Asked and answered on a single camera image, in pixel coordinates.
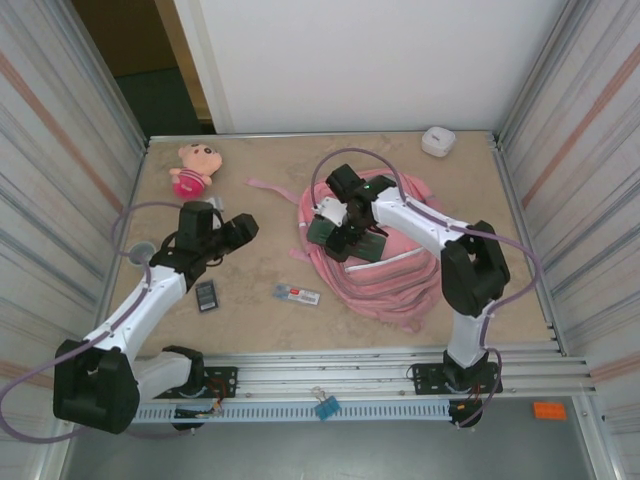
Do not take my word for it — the green pencil case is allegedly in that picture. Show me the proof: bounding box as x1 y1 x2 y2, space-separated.
306 217 389 263

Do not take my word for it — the clear pencil lead pack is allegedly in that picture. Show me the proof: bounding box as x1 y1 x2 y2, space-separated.
273 283 321 305

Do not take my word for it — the pink school backpack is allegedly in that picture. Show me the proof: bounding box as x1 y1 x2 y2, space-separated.
243 168 450 335

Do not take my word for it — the small black barcode box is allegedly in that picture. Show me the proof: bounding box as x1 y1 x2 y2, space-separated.
194 280 221 315

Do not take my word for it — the pink plush doll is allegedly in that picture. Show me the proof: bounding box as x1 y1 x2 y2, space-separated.
168 143 225 201

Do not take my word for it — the thin aluminium edge strip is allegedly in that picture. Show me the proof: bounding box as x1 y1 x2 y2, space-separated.
147 130 501 144

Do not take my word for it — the small white plastic box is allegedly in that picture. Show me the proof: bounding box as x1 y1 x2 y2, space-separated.
420 126 457 160

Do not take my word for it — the blue binder clip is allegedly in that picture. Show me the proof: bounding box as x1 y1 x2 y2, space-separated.
310 387 340 421

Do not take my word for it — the orange plastic block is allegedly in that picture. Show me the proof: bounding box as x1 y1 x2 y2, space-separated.
532 401 569 421

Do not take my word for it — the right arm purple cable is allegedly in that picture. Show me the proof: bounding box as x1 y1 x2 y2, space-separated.
310 147 544 429

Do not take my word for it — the aluminium rail frame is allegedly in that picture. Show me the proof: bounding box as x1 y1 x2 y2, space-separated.
112 349 599 401

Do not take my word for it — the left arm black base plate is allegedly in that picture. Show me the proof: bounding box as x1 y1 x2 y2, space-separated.
199 365 240 400

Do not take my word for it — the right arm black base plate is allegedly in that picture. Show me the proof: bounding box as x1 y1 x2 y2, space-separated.
407 362 504 397

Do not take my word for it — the white slotted cable duct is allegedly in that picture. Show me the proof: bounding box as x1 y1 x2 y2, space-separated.
121 402 451 425

